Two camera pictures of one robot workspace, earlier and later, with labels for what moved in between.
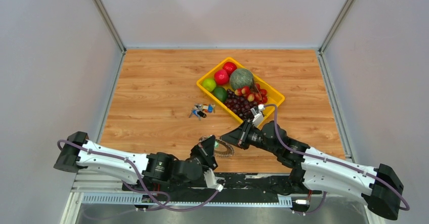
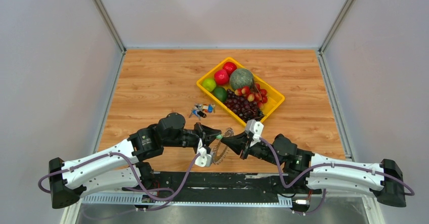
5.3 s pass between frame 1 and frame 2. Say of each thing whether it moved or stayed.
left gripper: moved
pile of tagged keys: stayed
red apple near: stayed
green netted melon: stayed
